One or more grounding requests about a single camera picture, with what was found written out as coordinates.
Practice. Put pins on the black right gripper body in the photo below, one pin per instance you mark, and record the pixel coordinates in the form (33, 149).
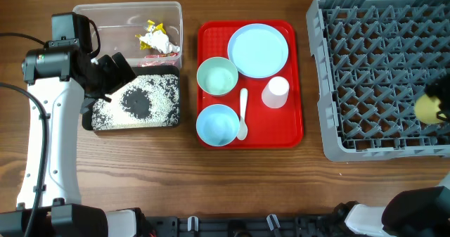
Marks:
(441, 89)

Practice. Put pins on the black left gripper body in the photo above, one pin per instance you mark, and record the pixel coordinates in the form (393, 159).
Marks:
(114, 74)

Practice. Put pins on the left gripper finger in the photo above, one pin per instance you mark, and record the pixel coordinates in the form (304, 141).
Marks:
(111, 79)
(123, 71)

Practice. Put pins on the yellow plastic cup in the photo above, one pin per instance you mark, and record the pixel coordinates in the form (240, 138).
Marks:
(426, 109)

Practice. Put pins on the white tissue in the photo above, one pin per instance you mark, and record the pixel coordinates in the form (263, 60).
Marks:
(159, 41)

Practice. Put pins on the red snack wrapper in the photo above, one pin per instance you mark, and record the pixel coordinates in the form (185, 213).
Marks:
(162, 55)

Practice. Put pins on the yellow snack wrapper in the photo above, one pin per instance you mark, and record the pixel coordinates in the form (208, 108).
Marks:
(150, 29)

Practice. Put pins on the pale green bowl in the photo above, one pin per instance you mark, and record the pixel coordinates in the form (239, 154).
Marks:
(217, 76)

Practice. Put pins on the light blue bowl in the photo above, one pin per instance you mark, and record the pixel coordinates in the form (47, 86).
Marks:
(217, 125)

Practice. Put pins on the white plastic spoon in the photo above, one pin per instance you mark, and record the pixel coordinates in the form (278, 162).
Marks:
(243, 130)

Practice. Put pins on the light blue plate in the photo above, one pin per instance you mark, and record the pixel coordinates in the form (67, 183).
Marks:
(258, 50)

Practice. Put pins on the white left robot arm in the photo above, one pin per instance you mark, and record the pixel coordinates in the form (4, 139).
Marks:
(64, 77)

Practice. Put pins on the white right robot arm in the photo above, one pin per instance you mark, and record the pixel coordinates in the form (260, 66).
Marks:
(420, 212)

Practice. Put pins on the grey dishwasher rack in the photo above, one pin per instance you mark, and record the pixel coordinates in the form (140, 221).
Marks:
(374, 59)

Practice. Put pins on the black plastic bin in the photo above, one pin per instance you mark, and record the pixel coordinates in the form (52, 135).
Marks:
(177, 117)

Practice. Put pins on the white rice pile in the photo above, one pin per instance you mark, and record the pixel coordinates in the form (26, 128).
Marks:
(161, 100)

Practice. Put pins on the clear plastic bin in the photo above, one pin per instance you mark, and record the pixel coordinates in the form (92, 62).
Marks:
(118, 23)

